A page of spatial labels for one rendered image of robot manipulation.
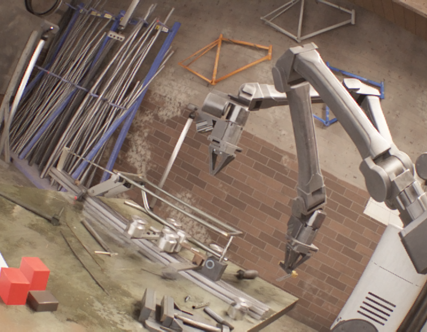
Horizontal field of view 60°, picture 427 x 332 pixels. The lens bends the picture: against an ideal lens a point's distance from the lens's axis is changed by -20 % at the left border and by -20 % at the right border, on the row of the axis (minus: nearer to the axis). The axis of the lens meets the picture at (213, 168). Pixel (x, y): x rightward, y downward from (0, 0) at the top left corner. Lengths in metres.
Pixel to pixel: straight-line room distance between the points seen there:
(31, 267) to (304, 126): 0.76
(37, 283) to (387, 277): 0.76
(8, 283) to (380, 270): 0.80
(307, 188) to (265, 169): 2.80
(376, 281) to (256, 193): 3.09
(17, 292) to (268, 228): 3.41
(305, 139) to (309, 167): 0.08
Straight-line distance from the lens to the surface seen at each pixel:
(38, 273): 0.76
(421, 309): 3.47
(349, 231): 3.77
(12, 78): 4.50
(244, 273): 1.40
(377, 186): 0.88
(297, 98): 1.09
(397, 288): 1.01
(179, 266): 1.13
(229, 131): 1.22
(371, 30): 4.14
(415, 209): 0.84
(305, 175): 1.20
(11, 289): 0.70
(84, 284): 0.90
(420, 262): 0.84
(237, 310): 1.06
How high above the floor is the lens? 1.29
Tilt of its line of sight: 5 degrees down
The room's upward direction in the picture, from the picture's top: 25 degrees clockwise
